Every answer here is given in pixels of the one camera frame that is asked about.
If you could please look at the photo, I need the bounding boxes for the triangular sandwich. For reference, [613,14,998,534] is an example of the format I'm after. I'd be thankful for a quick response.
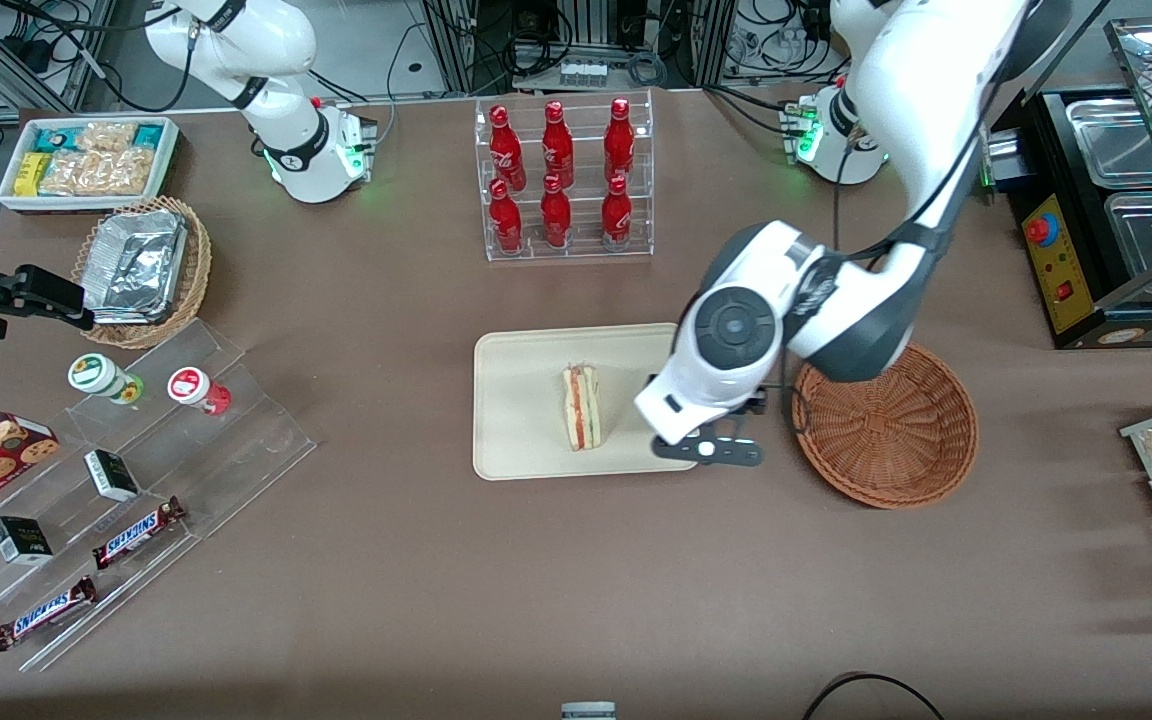
[561,363,604,452]

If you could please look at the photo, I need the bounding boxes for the brown wicker basket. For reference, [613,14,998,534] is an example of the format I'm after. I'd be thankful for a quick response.
[791,343,980,511]

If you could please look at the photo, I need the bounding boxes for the beige plastic tray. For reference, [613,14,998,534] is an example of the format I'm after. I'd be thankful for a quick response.
[473,322,703,482]

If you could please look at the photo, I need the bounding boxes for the light wicker basket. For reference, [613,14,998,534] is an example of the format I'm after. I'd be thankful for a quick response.
[71,196,213,350]

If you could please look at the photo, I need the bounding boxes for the white rectangular snack bin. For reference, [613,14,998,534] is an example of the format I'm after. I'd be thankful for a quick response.
[0,116,182,214]

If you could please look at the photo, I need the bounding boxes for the green lid cup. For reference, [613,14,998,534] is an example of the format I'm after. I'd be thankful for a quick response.
[67,353,145,405]

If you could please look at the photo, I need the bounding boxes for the yellow snack packet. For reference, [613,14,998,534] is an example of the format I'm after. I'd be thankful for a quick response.
[14,152,52,198]

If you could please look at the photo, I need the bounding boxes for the aluminium foil container stack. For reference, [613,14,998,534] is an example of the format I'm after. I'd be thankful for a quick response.
[82,210,190,326]

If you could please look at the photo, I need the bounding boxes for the clear acrylic bottle rack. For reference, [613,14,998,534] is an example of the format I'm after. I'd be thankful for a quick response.
[474,88,655,263]

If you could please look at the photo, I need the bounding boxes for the large clear cracker bag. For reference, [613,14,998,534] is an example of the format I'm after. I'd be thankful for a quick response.
[39,149,156,198]

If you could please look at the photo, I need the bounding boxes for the red cola bottle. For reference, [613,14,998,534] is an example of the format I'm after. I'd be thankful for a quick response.
[604,97,636,184]
[489,178,524,254]
[601,175,634,251]
[489,104,524,189]
[540,174,573,250]
[542,100,575,187]

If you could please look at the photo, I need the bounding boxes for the small black box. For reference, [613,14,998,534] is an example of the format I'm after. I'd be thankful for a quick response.
[0,515,55,567]
[84,449,141,503]

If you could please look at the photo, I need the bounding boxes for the small clear cracker bag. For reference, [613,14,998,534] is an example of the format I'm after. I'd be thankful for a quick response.
[76,122,138,154]

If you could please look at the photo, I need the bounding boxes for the red lid cup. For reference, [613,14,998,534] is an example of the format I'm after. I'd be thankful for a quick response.
[167,366,233,416]

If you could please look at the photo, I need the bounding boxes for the brown snickers bar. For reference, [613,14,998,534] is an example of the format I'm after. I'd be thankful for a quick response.
[0,575,98,653]
[92,496,187,571]

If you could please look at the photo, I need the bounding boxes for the clear acrylic stepped stand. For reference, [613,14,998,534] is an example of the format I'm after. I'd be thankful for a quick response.
[0,318,318,673]

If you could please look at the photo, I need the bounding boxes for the black hot food case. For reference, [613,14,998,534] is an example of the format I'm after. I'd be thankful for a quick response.
[981,15,1152,351]

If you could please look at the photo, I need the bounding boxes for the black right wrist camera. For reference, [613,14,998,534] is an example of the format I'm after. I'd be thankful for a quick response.
[0,264,96,332]

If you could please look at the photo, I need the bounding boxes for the black floor cable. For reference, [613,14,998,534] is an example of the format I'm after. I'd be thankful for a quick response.
[801,673,947,720]

